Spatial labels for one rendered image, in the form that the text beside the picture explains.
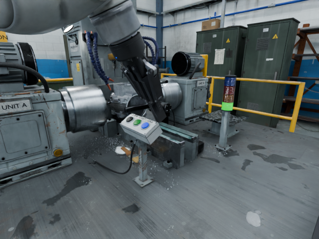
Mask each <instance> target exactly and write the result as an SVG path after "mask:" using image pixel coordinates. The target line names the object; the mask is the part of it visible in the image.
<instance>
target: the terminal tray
mask: <svg viewBox="0 0 319 239"><path fill-rule="evenodd" d="M113 90H114V93H115V95H117V96H121V97H122V96H124V95H125V92H128V91H135V90H134V88H133V87H132V85H131V84H129V83H120V84H113Z"/></svg>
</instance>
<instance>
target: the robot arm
mask: <svg viewBox="0 0 319 239"><path fill-rule="evenodd" d="M86 17H89V18H90V20H91V23H92V24H93V26H94V28H95V30H96V31H97V33H98V35H99V37H100V39H101V41H102V42H103V43H104V44H105V45H108V44H109V46H108V47H109V49H110V51H111V52H112V54H113V56H114V58H115V60H116V61H118V62H122V64H123V67H122V68H121V69H120V70H121V72H122V73H123V74H124V75H125V76H126V78H127V79H128V81H129V82H130V84H131V85H132V87H133V88H134V90H135V91H136V93H137V94H138V96H139V97H140V99H144V100H145V101H146V102H147V104H148V106H149V108H150V110H151V112H152V114H153V116H154V118H155V120H156V121H157V122H159V123H161V122H162V121H163V120H164V119H165V118H166V114H165V112H164V109H163V107H162V105H161V103H160V100H161V99H162V98H163V97H164V96H163V92H162V87H161V83H160V77H159V66H158V65H157V64H156V65H154V66H153V65H151V64H150V63H149V60H148V59H147V57H146V56H145V54H144V50H145V47H146V46H145V44H144V41H143V39H142V36H141V33H140V32H139V31H138V30H139V29H140V27H141V25H140V22H139V20H138V17H137V15H136V12H135V10H134V7H133V3H132V2H131V0H0V31H3V32H7V33H12V34H19V35H39V34H46V33H49V32H52V31H55V30H58V29H60V28H63V27H65V26H67V25H70V24H74V23H76V22H79V21H80V20H83V19H84V18H86Z"/></svg>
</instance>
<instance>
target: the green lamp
mask: <svg viewBox="0 0 319 239"><path fill-rule="evenodd" d="M221 109H222V110H233V103H225V102H222V108H221Z"/></svg>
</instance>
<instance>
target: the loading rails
mask: <svg viewBox="0 0 319 239"><path fill-rule="evenodd" d="M113 119H115V120H116V122H117V134H115V137H116V138H124V139H126V140H127V141H129V142H128V145H129V146H131V147H132V146H133V144H134V141H135V140H136V137H134V136H132V135H130V134H128V133H126V132H124V130H123V129H122V127H121V126H120V123H121V122H122V121H123V120H124V119H120V118H118V117H116V116H113ZM158 123H159V122H158ZM159 125H160V127H161V129H162V133H161V134H160V135H159V137H158V138H157V139H156V140H155V141H154V142H153V143H152V144H151V145H149V144H147V156H150V155H152V156H154V157H156V158H157V159H159V160H161V161H163V165H164V166H165V167H167V168H171V167H173V168H175V169H179V168H181V167H182V166H184V158H186V159H188V160H190V161H193V160H195V159H197V154H198V140H199V135H198V134H196V133H193V132H190V131H187V130H184V129H181V128H178V127H175V126H172V125H169V124H166V123H164V122H161V123H159Z"/></svg>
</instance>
